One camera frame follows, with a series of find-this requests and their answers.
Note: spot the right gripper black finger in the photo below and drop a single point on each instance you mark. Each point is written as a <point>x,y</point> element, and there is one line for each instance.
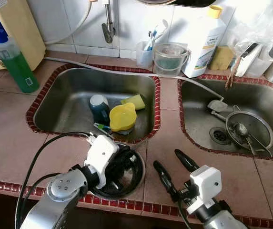
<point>165,180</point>
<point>186,161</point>

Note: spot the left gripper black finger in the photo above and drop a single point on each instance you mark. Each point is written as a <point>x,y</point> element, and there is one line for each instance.
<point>134,167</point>

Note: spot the stainless steel bowl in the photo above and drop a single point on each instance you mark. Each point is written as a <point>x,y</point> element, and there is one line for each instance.
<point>126,192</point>

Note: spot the white plastic base bowl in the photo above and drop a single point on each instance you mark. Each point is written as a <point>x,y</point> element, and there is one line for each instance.
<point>126,132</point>

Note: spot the green white toothbrush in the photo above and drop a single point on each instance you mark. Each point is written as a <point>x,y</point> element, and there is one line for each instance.
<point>100,127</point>

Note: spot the yellow plastic bowl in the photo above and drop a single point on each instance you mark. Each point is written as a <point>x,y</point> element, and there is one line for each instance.
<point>123,117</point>

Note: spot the dark blue cup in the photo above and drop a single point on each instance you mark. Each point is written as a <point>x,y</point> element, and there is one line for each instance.
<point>98,112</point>

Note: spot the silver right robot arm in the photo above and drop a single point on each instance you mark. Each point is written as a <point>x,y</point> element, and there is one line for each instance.
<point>222,222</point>

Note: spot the steel sink basin with drain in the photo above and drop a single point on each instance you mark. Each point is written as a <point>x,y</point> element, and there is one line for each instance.
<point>198,124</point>

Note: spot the steel spoon on lid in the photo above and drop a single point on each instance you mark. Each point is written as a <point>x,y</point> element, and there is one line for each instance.
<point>241,129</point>

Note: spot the yellow green dish sponge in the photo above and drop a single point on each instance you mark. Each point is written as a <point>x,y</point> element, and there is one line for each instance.
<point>137,101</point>

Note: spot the round steel pot lid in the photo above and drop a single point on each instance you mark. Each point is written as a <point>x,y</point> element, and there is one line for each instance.
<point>262,129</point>

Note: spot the clear plastic pail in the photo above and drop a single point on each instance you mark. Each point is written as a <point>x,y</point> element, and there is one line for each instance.
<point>169,62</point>

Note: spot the plain yellow sponge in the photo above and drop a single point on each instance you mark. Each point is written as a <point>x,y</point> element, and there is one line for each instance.
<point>220,58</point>

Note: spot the clear toothbrush cup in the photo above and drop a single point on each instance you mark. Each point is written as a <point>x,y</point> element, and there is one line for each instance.
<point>144,58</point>

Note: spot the white detergent bottle yellow cap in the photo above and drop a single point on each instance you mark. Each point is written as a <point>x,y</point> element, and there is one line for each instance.
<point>203,47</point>

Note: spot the white black brush holder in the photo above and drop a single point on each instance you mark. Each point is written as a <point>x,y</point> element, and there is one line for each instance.
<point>246,62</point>

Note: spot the blue toothbrush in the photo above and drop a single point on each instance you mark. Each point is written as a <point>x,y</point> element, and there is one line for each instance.
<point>150,40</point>

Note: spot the green dish soap bottle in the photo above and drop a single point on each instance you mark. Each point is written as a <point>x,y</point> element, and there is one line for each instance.
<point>17,69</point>

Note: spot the clear plastic bag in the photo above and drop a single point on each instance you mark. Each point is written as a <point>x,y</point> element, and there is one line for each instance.
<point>255,24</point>

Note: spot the hanging black pan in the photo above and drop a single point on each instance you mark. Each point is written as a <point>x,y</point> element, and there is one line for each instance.
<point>193,3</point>

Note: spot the hanging steel wok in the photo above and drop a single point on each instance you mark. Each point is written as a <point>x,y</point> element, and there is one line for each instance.
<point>155,1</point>

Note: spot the beige water purifier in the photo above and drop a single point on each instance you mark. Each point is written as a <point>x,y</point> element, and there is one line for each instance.
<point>26,28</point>

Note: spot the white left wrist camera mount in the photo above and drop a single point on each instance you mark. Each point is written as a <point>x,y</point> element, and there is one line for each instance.
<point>103,157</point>

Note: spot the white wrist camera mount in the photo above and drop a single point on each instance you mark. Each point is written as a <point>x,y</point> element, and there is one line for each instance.
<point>103,157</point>
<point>205,183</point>

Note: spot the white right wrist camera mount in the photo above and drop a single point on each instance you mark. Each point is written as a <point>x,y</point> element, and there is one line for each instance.
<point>205,183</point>

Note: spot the chrome wall tap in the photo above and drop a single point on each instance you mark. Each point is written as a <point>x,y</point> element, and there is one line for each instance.
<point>108,33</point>

